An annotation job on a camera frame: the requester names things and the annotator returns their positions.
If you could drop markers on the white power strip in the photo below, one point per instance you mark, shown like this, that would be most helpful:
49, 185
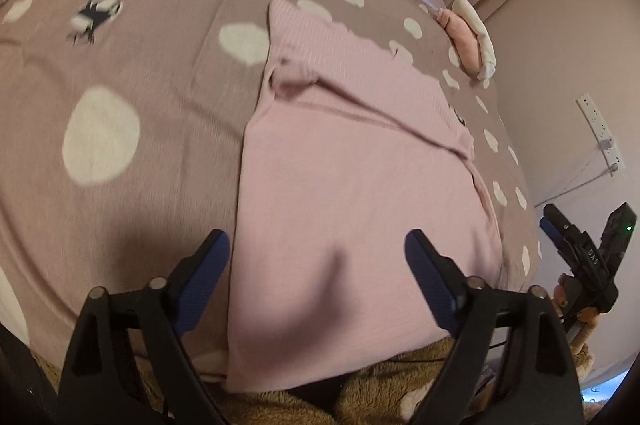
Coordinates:
600, 130

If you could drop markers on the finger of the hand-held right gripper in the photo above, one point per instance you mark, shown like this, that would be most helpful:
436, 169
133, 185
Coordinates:
554, 237
565, 225

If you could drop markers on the pink knit sweater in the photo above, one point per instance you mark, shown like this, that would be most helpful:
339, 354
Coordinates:
350, 205

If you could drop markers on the person's right hand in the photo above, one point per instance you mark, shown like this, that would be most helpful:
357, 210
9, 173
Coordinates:
582, 330

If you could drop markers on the brown fleece clothing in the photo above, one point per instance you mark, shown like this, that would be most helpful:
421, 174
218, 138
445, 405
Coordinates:
380, 385

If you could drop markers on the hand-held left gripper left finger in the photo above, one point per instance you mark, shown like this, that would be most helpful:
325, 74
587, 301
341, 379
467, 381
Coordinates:
200, 285

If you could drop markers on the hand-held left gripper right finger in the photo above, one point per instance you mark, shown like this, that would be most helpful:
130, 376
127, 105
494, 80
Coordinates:
435, 280

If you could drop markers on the polka dot blanket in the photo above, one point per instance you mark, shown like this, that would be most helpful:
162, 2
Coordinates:
150, 55

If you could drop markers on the folded pink garment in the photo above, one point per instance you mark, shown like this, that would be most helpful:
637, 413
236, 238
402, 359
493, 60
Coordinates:
462, 37

